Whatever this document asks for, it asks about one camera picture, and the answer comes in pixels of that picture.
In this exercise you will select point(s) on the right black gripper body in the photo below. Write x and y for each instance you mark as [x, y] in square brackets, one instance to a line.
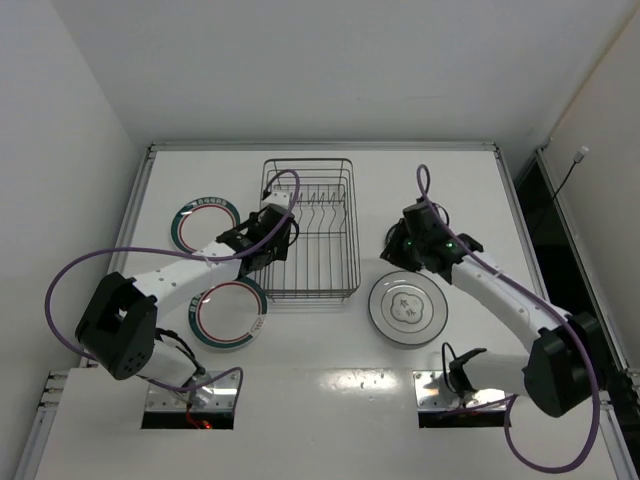
[395, 248]

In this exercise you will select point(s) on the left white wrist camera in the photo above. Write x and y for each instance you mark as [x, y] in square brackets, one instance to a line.
[276, 197]

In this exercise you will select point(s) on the metal base plate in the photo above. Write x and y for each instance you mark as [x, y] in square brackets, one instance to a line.
[217, 397]
[432, 395]

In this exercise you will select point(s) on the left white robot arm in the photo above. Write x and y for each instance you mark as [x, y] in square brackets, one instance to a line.
[119, 326]

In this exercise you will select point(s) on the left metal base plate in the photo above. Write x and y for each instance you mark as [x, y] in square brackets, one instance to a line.
[217, 397]

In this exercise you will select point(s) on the green red rimmed plate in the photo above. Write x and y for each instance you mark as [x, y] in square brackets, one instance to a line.
[228, 316]
[198, 222]

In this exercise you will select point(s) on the metal wire dish rack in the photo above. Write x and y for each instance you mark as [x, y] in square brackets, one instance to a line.
[323, 264]

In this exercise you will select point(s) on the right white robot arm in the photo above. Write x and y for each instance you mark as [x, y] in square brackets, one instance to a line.
[566, 357]

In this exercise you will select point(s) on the near green red rimmed plate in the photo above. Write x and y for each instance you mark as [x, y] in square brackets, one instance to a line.
[228, 316]

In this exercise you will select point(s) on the far green red rimmed plate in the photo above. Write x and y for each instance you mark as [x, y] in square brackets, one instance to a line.
[198, 222]

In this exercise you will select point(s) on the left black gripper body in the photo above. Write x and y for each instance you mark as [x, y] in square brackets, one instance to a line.
[279, 245]

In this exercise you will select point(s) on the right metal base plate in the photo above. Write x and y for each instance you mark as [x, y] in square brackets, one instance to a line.
[432, 395]

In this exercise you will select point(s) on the white grey rimmed plate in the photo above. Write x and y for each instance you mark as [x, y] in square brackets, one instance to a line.
[408, 308]

